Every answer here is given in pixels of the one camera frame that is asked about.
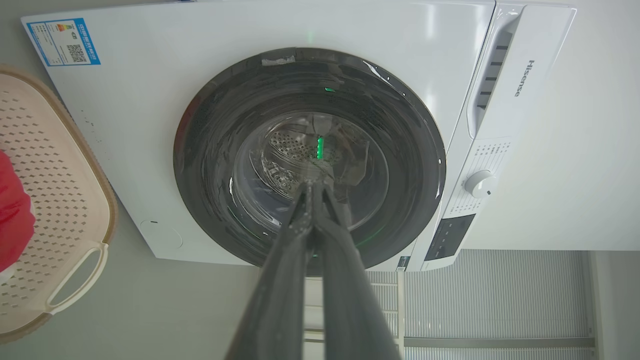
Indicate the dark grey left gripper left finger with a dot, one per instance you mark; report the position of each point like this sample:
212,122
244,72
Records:
280,300

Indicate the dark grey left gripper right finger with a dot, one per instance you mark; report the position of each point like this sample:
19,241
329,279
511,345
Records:
350,300

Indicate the beige perforated laundry basket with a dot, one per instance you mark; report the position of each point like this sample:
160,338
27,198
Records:
55,175

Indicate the black washing machine control display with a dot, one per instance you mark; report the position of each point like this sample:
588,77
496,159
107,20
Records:
449,237

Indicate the dark round washing machine door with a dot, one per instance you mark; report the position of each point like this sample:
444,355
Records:
225,165

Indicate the white washing machine dial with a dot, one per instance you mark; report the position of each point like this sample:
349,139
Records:
480,183

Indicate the white front-load washing machine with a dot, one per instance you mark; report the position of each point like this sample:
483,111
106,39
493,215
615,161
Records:
150,125

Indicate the red garment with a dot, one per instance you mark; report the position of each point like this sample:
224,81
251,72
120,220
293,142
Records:
12,215

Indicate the white detergent drawer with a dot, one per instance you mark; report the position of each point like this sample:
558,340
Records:
520,75

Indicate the blue energy label sticker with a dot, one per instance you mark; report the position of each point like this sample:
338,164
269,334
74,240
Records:
63,42

